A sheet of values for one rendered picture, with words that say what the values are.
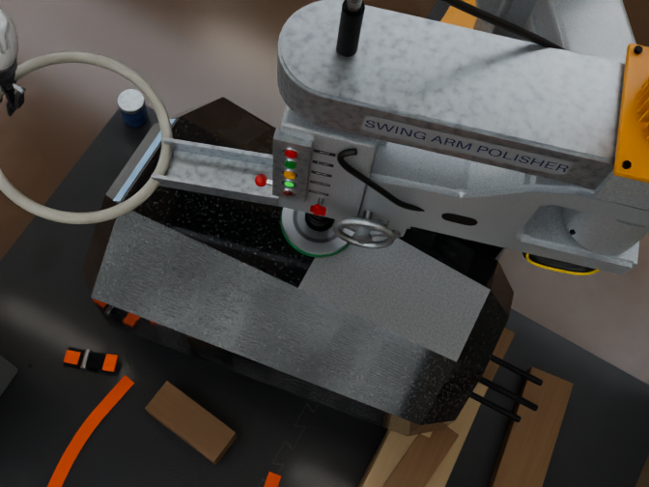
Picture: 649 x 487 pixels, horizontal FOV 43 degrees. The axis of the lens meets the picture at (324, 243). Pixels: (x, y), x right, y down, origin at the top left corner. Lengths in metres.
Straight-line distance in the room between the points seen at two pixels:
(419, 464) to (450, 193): 1.24
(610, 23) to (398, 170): 0.60
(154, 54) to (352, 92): 2.13
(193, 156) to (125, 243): 0.35
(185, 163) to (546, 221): 0.95
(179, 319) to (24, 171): 1.20
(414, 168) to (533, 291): 1.55
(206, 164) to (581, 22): 1.01
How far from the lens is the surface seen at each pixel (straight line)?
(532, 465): 3.06
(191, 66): 3.57
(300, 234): 2.32
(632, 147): 1.61
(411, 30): 1.64
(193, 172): 2.26
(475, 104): 1.58
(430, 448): 2.85
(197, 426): 2.91
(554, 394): 3.13
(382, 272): 2.34
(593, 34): 2.03
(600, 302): 3.38
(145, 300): 2.51
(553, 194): 1.76
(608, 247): 1.99
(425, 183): 1.83
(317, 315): 2.33
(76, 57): 2.39
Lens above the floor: 3.00
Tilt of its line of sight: 69 degrees down
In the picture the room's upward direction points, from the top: 11 degrees clockwise
